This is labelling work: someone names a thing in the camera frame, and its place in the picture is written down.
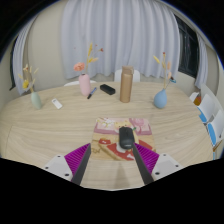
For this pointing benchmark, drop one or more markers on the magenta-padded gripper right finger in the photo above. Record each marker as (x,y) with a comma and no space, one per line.
(148,160)

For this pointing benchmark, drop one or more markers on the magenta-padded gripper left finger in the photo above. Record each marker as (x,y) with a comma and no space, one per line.
(75,160)

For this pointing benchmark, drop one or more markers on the black computer mouse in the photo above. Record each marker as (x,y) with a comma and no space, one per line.
(126,137)

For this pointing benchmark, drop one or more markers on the cartoon print mouse pad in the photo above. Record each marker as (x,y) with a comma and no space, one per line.
(106,133)

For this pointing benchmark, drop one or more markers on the white remote control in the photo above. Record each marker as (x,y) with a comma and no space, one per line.
(57,103)

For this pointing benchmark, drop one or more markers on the blue vase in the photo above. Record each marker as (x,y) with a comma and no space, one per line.
(160,99)

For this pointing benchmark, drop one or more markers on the dark blue pen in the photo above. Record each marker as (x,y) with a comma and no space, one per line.
(91,93)

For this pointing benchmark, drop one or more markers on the pale green vase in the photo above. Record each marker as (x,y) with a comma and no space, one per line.
(36,101)

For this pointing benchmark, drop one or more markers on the pink vase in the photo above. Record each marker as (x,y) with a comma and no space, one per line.
(85,85)

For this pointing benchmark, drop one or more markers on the black rectangular box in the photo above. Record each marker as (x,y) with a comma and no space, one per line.
(107,89)

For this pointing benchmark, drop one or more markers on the tan drink bottle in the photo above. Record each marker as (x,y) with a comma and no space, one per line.
(126,85)

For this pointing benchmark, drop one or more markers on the white and blue chairs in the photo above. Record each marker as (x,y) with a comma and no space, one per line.
(208,106)

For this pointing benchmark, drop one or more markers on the small beige dried flowers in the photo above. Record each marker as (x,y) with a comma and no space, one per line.
(168,74)

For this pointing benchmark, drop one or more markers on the orange and yellow dried flowers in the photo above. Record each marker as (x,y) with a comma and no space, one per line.
(79,66)

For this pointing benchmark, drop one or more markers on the narrow white curtain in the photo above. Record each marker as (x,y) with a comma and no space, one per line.
(21,60)
(201,66)

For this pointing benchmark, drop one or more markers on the dark window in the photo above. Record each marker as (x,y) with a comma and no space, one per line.
(13,66)
(188,50)

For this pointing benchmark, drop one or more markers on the wide white curtain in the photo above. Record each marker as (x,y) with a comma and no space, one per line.
(133,33)

